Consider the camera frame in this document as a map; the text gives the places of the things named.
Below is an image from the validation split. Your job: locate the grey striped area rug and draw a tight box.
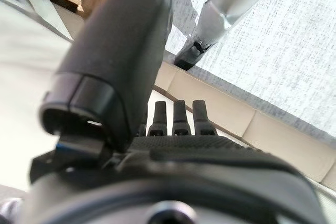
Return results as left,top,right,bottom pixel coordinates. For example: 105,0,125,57
157,0,336,141

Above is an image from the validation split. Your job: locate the beige bed blanket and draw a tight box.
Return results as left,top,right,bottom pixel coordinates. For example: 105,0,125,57
0,0,88,201

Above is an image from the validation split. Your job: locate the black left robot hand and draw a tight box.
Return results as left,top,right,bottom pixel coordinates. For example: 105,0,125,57
26,0,328,224

